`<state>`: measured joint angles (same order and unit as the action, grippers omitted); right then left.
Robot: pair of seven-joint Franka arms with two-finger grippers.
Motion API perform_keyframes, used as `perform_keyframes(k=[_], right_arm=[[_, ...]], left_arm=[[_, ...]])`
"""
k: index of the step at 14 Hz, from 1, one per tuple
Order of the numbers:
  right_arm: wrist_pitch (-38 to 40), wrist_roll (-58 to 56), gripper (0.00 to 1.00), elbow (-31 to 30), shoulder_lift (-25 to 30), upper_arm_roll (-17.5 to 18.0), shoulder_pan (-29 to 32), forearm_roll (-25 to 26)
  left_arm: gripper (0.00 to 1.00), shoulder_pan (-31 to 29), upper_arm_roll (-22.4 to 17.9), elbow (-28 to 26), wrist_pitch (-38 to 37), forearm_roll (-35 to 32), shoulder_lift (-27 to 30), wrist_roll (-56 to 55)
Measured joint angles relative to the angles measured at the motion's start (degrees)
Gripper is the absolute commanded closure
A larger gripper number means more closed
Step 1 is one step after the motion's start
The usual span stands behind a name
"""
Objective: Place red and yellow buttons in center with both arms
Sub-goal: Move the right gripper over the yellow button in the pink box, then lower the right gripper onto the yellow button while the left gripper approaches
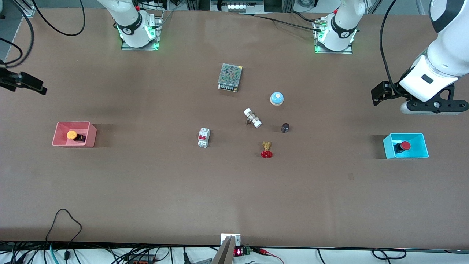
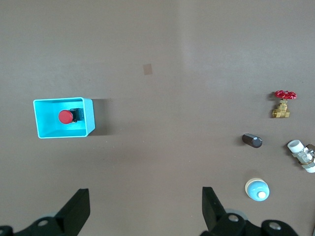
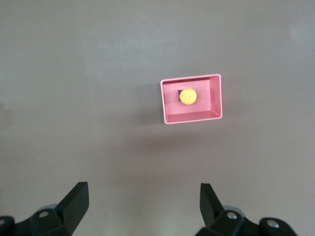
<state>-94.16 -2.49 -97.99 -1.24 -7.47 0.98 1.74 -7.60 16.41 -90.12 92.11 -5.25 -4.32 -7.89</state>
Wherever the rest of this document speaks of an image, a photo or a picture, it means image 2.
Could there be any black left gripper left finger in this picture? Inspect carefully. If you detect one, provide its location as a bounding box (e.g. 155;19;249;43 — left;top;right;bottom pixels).
0;188;91;236

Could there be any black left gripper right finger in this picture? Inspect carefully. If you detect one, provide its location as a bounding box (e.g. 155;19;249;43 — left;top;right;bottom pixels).
200;187;298;236

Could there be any red push button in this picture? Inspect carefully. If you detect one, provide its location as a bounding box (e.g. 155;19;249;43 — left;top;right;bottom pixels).
58;107;84;125

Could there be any blue service bell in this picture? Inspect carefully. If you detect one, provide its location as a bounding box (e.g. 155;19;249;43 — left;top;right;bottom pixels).
244;178;270;202

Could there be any dark cylindrical knob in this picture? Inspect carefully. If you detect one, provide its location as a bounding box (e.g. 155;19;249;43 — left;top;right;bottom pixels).
241;133;263;149

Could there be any blue plastic bin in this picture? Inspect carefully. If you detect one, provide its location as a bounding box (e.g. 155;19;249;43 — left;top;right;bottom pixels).
32;97;96;140

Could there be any white pipe union fitting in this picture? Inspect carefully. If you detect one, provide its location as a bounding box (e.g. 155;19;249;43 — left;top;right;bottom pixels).
287;139;315;174

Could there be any brass valve red handwheel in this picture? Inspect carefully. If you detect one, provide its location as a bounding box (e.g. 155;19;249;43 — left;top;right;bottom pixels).
272;89;298;119

